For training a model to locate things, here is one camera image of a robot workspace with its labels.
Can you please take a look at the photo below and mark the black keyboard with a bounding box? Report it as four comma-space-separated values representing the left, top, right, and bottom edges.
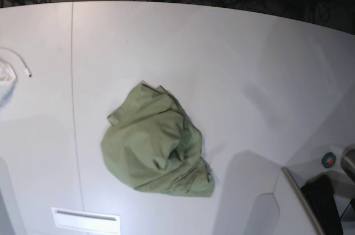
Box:
301, 174, 343, 235

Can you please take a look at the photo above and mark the green t-shirt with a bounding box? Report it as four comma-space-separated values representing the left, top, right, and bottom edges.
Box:
100, 83, 215, 197

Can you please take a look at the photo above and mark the green tape roll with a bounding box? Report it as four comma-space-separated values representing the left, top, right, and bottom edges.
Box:
321, 152, 336, 169

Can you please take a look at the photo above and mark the white cable on table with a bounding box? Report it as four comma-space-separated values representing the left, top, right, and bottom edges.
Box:
0, 47, 33, 78

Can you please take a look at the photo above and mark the grey table edge rail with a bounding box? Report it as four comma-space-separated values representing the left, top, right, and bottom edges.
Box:
281, 167, 324, 235

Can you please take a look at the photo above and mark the white label plate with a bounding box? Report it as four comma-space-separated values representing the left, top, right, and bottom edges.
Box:
52, 208, 121, 234

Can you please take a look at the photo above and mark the white cloth bag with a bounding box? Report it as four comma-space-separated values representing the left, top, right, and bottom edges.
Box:
0, 59, 17, 108

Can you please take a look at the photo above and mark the metal cylinder cup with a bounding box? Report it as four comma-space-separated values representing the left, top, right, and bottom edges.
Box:
341, 146, 355, 182

